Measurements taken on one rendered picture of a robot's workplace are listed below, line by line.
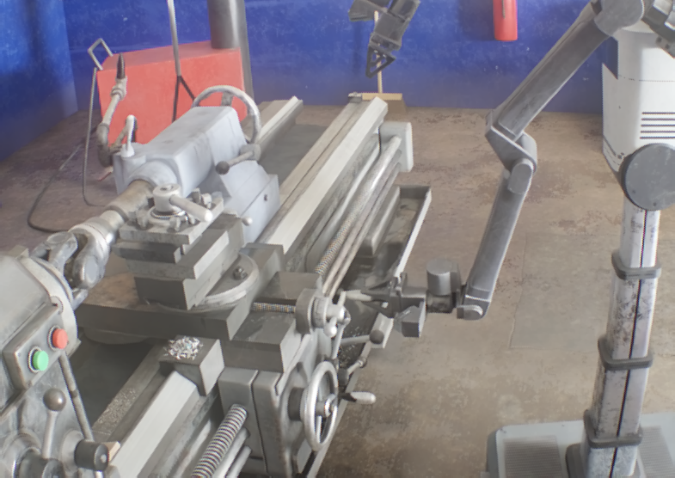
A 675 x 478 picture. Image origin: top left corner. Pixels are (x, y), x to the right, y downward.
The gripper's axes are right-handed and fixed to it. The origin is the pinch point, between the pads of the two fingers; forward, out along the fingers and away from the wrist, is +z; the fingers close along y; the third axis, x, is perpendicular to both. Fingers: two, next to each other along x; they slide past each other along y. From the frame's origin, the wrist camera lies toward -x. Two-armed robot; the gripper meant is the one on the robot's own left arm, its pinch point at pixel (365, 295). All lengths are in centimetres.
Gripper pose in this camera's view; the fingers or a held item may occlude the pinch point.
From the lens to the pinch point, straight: 185.3
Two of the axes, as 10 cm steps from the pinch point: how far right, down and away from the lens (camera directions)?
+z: -9.6, -0.5, 2.6
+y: 1.1, 8.4, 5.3
